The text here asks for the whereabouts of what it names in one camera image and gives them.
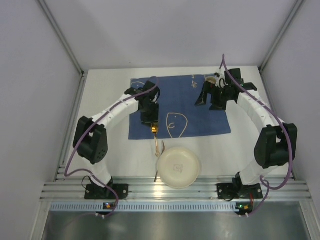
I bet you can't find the gold metal spoon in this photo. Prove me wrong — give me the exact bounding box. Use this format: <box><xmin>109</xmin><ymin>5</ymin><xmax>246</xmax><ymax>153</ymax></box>
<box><xmin>150</xmin><ymin>123</ymin><xmax>160</xmax><ymax>158</ymax></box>

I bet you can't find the slotted cable duct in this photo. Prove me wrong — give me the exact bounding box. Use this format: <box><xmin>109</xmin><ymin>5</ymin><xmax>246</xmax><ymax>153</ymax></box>
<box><xmin>50</xmin><ymin>201</ymin><xmax>252</xmax><ymax>213</ymax></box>

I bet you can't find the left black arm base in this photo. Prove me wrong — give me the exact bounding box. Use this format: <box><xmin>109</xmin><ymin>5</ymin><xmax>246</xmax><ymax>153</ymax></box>
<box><xmin>81</xmin><ymin>176</ymin><xmax>129</xmax><ymax>200</ymax></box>

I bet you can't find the cream ceramic plate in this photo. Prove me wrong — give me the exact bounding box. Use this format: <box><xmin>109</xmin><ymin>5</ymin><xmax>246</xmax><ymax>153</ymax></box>
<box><xmin>157</xmin><ymin>147</ymin><xmax>201</xmax><ymax>189</ymax></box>

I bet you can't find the aluminium rail frame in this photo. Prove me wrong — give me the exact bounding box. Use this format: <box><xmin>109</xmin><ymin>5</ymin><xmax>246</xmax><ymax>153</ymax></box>
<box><xmin>39</xmin><ymin>174</ymin><xmax>312</xmax><ymax>203</ymax></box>

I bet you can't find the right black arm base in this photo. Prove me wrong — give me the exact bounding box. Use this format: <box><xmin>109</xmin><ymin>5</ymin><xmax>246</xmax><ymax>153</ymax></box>
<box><xmin>216</xmin><ymin>172</ymin><xmax>263</xmax><ymax>202</ymax></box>

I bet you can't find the blue fish placemat cloth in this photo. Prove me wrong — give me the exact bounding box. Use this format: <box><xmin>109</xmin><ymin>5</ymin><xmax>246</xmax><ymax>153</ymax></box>
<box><xmin>127</xmin><ymin>73</ymin><xmax>232</xmax><ymax>141</ymax></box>

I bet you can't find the brown fork under plate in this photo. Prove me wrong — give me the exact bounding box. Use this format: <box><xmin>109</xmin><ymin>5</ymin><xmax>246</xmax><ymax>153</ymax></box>
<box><xmin>153</xmin><ymin>140</ymin><xmax>166</xmax><ymax>183</ymax></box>

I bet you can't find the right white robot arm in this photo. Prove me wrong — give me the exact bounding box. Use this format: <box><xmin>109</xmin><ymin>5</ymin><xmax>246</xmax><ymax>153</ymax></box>
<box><xmin>195</xmin><ymin>68</ymin><xmax>298</xmax><ymax>187</ymax></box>

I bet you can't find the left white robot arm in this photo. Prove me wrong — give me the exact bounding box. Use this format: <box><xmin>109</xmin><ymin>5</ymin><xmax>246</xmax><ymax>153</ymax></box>
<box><xmin>64</xmin><ymin>80</ymin><xmax>161</xmax><ymax>188</ymax></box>

